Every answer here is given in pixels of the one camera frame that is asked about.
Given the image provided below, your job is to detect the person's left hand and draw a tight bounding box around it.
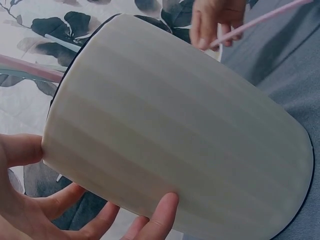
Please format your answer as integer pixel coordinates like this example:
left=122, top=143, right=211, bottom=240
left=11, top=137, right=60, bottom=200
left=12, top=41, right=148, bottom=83
left=0, top=133, right=180, bottom=240

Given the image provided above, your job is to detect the pale blue straw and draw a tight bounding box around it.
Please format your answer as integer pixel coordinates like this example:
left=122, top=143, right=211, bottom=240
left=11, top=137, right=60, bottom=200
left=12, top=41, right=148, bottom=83
left=45, top=33, right=82, bottom=53

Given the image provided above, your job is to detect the thin pink straw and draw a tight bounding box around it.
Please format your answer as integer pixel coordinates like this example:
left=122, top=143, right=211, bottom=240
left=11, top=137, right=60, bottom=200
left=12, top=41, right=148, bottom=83
left=209, top=0, right=315, bottom=50

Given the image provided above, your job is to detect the green straw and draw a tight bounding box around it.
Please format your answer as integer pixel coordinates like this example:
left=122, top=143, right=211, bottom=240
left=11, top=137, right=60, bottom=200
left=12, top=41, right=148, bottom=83
left=0, top=65, right=61, bottom=83

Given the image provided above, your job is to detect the cream ribbed cup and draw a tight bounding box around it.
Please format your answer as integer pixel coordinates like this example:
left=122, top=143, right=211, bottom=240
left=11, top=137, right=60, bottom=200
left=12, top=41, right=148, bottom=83
left=41, top=12, right=315, bottom=240

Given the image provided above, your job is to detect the person's right hand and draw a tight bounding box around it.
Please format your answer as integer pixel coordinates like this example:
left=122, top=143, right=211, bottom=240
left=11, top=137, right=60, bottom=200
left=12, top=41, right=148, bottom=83
left=189, top=0, right=248, bottom=52

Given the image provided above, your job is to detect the thick pink straw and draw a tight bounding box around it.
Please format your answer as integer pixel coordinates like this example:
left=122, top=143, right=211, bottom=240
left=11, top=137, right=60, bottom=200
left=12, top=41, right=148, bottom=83
left=0, top=54, right=65, bottom=82

